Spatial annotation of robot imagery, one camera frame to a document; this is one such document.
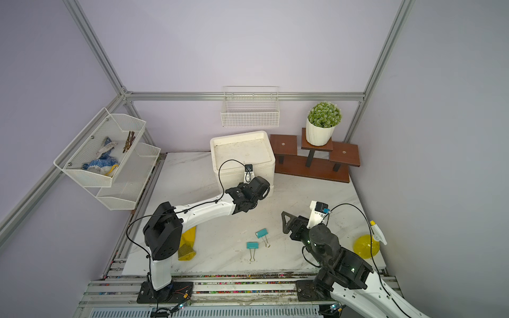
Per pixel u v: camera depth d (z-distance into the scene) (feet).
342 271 1.58
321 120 2.68
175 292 2.36
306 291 2.40
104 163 2.32
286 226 2.01
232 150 2.93
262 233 2.89
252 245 2.77
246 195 2.15
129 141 2.68
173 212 1.65
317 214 1.98
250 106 3.14
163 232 1.57
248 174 2.49
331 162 3.50
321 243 1.58
